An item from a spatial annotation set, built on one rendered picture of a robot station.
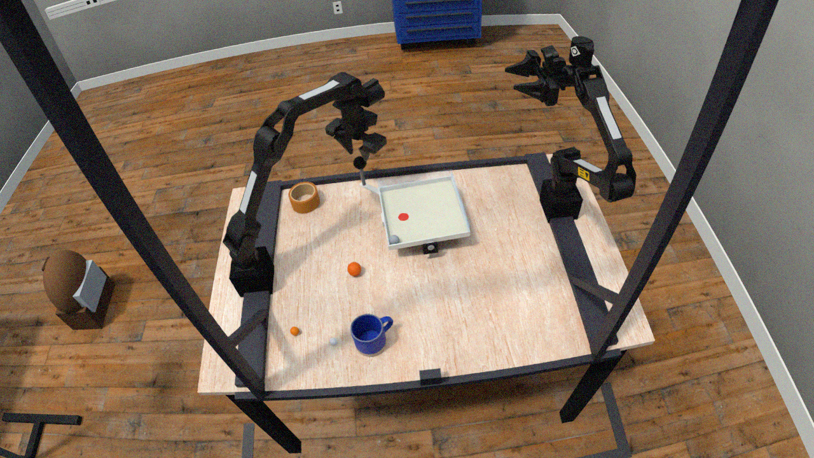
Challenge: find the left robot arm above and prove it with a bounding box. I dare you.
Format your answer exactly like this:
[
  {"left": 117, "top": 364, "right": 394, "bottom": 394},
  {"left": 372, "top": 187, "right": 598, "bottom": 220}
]
[{"left": 223, "top": 72, "right": 385, "bottom": 272}]

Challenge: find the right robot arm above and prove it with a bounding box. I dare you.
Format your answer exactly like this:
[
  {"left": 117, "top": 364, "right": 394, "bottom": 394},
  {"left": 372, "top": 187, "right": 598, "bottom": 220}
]
[{"left": 541, "top": 36, "right": 637, "bottom": 203}]

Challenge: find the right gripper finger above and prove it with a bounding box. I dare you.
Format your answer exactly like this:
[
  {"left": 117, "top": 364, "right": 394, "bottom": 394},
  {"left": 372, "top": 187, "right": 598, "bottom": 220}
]
[
  {"left": 513, "top": 77, "right": 546, "bottom": 102},
  {"left": 505, "top": 54, "right": 531, "bottom": 77}
]

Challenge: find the brown tape roll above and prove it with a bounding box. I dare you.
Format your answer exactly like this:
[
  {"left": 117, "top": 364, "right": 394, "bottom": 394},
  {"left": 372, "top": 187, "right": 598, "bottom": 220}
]
[{"left": 288, "top": 182, "right": 320, "bottom": 214}]

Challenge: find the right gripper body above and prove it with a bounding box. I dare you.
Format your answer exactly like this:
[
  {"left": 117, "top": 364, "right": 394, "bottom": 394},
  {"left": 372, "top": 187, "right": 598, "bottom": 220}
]
[{"left": 527, "top": 50, "right": 571, "bottom": 106}]

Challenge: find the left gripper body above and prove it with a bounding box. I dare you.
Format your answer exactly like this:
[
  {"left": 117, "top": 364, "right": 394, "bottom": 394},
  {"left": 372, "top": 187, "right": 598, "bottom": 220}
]
[{"left": 326, "top": 113, "right": 387, "bottom": 154}]

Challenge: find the blue mug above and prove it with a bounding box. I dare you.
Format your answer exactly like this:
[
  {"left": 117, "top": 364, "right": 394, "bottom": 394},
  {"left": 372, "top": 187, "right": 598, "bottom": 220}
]
[{"left": 350, "top": 314, "right": 394, "bottom": 357}]

